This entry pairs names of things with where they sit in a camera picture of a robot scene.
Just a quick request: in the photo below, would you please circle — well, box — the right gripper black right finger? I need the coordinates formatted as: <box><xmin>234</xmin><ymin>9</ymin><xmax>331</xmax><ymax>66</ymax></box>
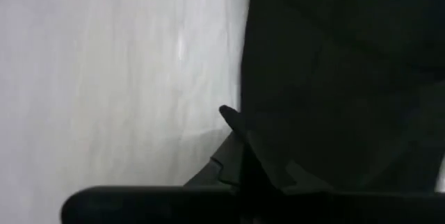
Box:
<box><xmin>246</xmin><ymin>131</ymin><xmax>335</xmax><ymax>195</ymax></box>

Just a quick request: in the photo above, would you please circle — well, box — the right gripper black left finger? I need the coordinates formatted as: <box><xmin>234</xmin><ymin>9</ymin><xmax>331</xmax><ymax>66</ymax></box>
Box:
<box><xmin>183</xmin><ymin>104</ymin><xmax>250</xmax><ymax>189</ymax></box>

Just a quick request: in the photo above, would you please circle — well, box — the black towel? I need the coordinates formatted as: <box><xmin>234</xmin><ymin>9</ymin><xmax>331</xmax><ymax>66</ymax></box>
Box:
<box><xmin>239</xmin><ymin>0</ymin><xmax>445</xmax><ymax>197</ymax></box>

